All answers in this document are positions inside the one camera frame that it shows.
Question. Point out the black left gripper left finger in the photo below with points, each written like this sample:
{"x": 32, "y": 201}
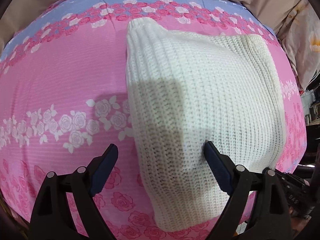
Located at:
{"x": 51, "y": 217}

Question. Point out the white red black knit sweater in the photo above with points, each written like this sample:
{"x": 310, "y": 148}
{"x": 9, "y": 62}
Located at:
{"x": 185, "y": 89}

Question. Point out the pink floral bed sheet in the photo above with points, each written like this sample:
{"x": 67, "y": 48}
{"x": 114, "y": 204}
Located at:
{"x": 64, "y": 100}

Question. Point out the floral cream hanging cloth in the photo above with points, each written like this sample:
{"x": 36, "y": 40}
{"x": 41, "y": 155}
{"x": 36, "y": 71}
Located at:
{"x": 299, "y": 36}

